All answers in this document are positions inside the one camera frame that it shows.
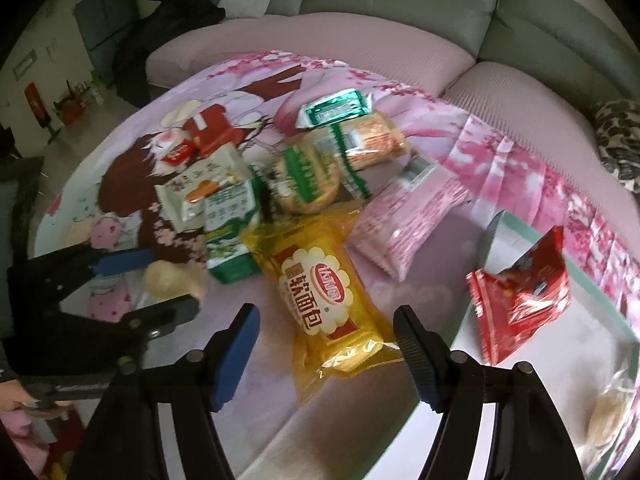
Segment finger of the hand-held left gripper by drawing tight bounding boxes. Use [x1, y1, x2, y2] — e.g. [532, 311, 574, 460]
[7, 247, 156, 321]
[117, 294, 202, 356]

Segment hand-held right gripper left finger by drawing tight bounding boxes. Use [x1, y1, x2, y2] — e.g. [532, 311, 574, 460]
[67, 303, 261, 480]

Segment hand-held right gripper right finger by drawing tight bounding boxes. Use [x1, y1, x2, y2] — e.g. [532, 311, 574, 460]
[393, 305, 586, 480]

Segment pale round bun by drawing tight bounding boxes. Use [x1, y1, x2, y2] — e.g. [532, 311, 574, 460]
[585, 370, 636, 448]
[142, 259, 208, 311]

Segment yellow bread packet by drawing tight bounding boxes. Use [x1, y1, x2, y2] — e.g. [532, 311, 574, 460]
[240, 210, 403, 403]

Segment small red snack packet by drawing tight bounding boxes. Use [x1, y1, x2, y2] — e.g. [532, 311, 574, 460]
[160, 137, 198, 167]

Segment large red snack packet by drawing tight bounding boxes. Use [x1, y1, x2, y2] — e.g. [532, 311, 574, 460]
[466, 225, 572, 366]

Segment white box with teal rim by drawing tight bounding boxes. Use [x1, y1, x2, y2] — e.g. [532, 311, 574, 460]
[400, 210, 640, 480]

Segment beige rice cracker packet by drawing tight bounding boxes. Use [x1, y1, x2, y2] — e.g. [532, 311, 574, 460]
[320, 112, 413, 181]

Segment green foil snack packet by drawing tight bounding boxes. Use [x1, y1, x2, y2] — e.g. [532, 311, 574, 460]
[295, 88, 375, 131]

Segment person's left hand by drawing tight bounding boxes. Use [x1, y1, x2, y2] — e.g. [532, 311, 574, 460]
[0, 380, 39, 414]

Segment printed pink blanket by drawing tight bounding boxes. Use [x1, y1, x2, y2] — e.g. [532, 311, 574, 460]
[32, 50, 640, 480]

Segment green and white snack packet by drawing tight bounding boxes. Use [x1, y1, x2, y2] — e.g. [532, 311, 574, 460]
[204, 177, 266, 285]

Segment white snack packet orange print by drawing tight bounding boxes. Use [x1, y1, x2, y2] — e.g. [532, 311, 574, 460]
[154, 142, 251, 226]

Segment pink snack packet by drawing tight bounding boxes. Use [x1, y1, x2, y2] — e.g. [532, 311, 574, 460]
[347, 155, 473, 283]

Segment red floor items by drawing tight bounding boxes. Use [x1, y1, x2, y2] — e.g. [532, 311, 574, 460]
[52, 80, 106, 126]

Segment red fire extinguisher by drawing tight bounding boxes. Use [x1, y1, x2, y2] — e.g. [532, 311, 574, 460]
[24, 83, 51, 131]

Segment round cracker packet green label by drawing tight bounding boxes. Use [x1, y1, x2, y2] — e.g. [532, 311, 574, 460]
[265, 127, 372, 216]

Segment black clothing pile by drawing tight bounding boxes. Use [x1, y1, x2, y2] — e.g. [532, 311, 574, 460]
[112, 0, 241, 108]

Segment blue-grey cabinet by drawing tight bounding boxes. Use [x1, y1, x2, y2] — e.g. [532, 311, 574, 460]
[74, 0, 140, 53]

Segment pink sofa seat cushion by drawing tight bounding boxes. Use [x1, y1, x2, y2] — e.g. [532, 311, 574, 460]
[145, 10, 476, 106]
[445, 62, 640, 211]

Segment leopard print cushion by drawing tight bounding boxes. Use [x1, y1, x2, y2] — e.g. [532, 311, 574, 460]
[592, 99, 640, 191]

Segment grey-green sofa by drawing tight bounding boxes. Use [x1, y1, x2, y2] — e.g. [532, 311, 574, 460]
[220, 0, 640, 111]

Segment white wall sign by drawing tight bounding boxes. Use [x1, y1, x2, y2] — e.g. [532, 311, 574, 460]
[12, 50, 37, 81]

